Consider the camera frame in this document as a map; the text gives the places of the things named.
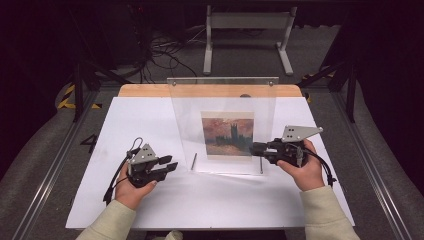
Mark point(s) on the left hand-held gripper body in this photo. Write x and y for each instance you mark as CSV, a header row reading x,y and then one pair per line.
x,y
141,158

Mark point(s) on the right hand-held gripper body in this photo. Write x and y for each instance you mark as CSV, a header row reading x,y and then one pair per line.
x,y
296,133

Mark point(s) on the painting print card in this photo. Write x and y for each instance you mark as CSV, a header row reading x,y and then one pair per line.
x,y
226,133

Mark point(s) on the clear acrylic photo frame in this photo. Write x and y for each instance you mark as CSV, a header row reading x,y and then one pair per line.
x,y
190,126

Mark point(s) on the person's left hand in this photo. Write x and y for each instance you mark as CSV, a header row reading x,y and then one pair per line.
x,y
130,195

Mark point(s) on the person's right hand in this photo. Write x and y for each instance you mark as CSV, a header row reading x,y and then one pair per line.
x,y
310,175

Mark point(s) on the white board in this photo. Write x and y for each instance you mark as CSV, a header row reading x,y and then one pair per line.
x,y
140,113

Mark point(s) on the yellow black floor tape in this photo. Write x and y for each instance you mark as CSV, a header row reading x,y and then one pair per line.
x,y
310,76
68,95

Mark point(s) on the wooden table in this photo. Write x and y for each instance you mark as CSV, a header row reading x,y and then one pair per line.
x,y
143,90

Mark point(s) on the white metal stand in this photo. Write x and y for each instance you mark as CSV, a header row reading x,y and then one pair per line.
x,y
248,20

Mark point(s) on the black metal frame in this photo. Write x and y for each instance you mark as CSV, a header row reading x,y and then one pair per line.
x,y
78,90
350,86

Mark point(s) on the aluminium rail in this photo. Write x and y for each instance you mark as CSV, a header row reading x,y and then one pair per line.
x,y
370,160
56,163

